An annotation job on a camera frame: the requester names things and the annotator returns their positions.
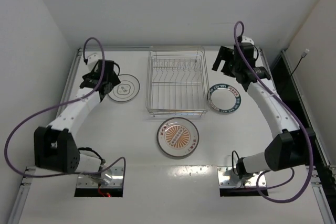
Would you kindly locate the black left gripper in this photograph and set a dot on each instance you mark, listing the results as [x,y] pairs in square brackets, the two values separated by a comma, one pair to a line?
[104,67]

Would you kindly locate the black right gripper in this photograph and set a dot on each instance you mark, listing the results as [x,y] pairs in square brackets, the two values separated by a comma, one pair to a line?
[227,60]

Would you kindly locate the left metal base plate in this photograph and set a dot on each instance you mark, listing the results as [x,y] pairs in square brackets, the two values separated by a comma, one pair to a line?
[112,178]

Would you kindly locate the plate with orange sunburst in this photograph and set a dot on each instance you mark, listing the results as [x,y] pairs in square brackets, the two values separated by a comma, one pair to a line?
[177,137]

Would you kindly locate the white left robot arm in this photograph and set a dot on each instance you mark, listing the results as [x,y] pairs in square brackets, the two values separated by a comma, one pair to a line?
[54,145]

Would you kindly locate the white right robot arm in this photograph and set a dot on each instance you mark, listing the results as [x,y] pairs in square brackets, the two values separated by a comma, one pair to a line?
[291,144]

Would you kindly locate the metal wire dish rack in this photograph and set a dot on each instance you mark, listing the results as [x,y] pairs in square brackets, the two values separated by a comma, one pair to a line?
[177,81]

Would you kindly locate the white plate black rings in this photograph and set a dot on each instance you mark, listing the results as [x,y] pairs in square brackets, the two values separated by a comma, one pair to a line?
[126,88]

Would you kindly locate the white plate blue rim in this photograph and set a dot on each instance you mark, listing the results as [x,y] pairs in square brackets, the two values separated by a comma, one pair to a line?
[224,98]

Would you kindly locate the black cable white plug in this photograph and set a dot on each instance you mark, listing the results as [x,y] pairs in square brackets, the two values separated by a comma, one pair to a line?
[281,73]

